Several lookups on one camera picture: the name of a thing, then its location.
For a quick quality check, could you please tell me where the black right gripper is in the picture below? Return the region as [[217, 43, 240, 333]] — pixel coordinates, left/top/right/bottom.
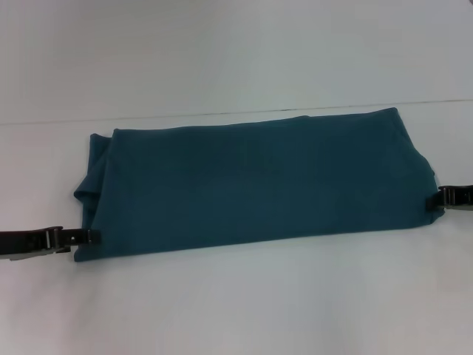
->
[[424, 185, 473, 213]]

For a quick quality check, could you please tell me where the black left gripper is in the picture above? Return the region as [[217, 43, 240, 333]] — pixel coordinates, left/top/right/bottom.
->
[[0, 226, 102, 262]]

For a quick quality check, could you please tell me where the teal printed t-shirt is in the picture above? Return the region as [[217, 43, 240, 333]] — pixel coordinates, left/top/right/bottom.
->
[[72, 106, 444, 263]]

